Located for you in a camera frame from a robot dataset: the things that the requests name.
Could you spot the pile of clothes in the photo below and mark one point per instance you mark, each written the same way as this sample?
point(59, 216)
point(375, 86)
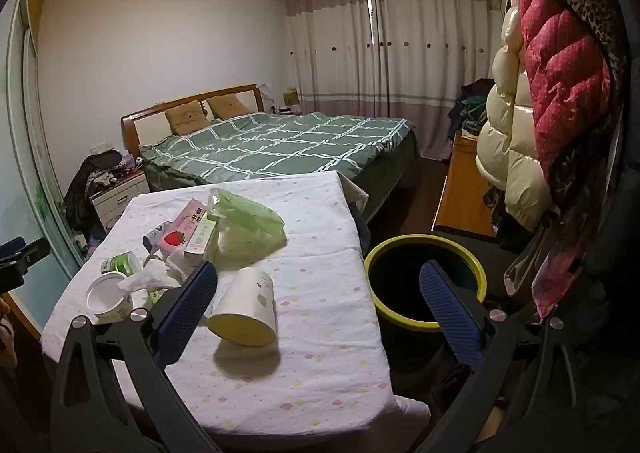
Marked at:
point(470, 108)

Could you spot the glass wardrobe sliding door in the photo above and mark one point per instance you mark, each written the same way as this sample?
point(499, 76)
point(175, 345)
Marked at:
point(30, 173)

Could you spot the cream puffer jacket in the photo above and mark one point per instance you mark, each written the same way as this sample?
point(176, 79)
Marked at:
point(510, 133)

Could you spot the black bin with yellow rim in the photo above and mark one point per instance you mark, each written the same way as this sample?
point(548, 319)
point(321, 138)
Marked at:
point(400, 278)

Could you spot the green checked quilt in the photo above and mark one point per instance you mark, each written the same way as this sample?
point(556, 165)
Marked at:
point(280, 148)

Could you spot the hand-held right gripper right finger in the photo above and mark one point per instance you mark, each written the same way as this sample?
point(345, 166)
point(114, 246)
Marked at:
point(450, 313)

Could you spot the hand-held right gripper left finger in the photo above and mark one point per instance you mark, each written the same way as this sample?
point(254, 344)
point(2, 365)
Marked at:
point(186, 313)

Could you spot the pink strawberry milk carton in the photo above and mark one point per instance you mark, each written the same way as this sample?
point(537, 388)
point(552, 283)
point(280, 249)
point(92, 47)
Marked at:
point(187, 218)

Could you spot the red quilted jacket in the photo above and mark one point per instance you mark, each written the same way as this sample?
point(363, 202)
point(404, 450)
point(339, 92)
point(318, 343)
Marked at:
point(560, 73)

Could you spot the wooden bed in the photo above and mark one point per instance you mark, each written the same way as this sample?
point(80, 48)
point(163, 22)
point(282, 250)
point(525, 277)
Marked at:
point(150, 130)

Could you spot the clear plastic garment cover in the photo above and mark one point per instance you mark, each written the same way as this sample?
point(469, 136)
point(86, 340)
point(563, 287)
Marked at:
point(530, 253)

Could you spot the dark clothes heap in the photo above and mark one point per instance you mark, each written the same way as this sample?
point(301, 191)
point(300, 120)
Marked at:
point(82, 188)

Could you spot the pink and white curtain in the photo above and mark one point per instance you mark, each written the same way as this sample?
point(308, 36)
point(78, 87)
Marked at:
point(425, 58)

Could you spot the white tissue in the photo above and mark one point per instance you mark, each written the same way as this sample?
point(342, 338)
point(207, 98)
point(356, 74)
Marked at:
point(150, 275)

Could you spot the orange wooden cabinet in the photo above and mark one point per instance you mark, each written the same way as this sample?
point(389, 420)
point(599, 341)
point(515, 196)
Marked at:
point(460, 193)

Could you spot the brown pillow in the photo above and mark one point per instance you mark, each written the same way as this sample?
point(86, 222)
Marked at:
point(227, 107)
point(187, 118)

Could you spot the white tube with blue print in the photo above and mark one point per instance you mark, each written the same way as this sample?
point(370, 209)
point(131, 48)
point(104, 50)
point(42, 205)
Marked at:
point(156, 234)

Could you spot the green plastic bag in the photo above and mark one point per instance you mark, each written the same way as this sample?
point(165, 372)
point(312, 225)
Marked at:
point(250, 228)

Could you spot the white nightstand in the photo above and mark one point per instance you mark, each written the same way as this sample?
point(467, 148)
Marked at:
point(120, 198)

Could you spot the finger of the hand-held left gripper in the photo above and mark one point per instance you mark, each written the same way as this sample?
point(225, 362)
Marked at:
point(20, 258)

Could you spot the white paper cup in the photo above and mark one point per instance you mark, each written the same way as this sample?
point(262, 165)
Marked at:
point(245, 298)

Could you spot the white dotted table cloth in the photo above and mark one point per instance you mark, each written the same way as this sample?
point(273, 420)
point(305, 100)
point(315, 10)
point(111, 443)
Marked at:
point(310, 283)

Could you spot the clear cup with green label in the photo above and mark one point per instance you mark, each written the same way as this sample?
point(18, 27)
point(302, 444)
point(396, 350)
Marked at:
point(120, 263)

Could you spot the small green white carton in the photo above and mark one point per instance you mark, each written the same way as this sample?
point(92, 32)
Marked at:
point(200, 240)

